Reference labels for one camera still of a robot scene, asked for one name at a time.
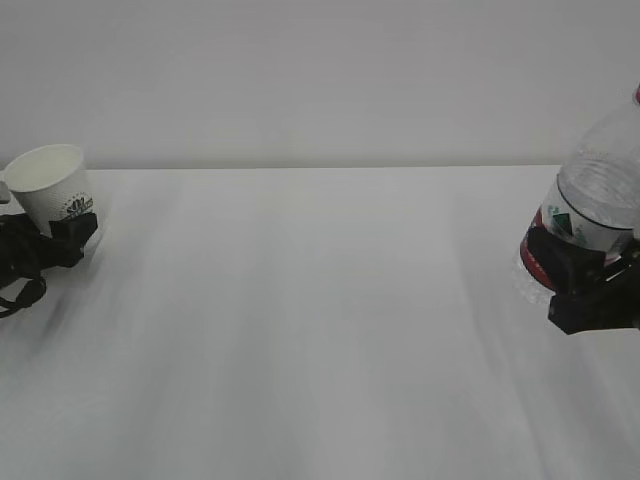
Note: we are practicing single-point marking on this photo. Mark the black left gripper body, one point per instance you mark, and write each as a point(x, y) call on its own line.
point(22, 250)

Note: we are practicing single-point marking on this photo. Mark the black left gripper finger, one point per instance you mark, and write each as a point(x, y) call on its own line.
point(65, 246)

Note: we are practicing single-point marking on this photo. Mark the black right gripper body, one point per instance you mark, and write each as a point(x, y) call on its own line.
point(611, 303)

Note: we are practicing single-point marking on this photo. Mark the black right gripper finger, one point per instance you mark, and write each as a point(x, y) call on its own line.
point(559, 266)

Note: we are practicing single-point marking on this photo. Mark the clear Nongfu Spring water bottle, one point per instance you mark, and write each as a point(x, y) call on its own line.
point(593, 202)

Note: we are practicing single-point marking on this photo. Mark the white paper coffee cup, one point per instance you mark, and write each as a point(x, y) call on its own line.
point(51, 184)

